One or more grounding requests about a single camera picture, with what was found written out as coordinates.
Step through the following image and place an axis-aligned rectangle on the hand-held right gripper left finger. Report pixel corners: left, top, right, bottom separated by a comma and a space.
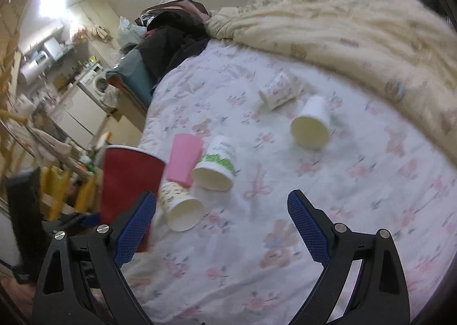
31, 191, 157, 325

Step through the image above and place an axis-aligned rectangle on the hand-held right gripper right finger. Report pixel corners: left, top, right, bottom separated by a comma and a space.
287, 189, 410, 325

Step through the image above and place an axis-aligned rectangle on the red plastic cup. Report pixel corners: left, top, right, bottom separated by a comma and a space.
100, 145, 167, 253

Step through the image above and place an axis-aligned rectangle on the small patterned paper cup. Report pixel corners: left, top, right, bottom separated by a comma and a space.
158, 181, 205, 232

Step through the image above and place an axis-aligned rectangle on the pink plastic cup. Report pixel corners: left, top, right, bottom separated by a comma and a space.
165, 134, 204, 188

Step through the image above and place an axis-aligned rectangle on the white cup with green print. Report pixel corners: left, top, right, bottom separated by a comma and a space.
191, 135, 238, 192

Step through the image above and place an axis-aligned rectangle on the plain white paper cup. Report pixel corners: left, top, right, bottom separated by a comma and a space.
290, 95, 332, 150

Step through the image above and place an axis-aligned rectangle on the floral patterned paper cup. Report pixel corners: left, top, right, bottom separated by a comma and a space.
259, 71, 300, 111

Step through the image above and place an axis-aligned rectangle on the floral bed sheet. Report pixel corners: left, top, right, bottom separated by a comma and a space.
91, 38, 457, 325

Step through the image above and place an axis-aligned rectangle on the white refrigerator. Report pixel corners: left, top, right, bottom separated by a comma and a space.
48, 84, 108, 145

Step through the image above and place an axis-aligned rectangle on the white washing machine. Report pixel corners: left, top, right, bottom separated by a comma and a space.
78, 63, 111, 109

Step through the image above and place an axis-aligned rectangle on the teal cushioned bench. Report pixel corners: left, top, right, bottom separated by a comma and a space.
106, 48, 155, 111

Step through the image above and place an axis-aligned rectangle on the pile of dark clothes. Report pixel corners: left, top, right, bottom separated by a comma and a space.
134, 0, 211, 85

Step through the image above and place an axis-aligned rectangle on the white plastic bag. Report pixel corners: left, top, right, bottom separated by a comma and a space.
116, 17, 148, 48

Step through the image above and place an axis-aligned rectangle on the cream fleece blanket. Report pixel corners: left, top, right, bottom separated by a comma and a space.
204, 0, 457, 140

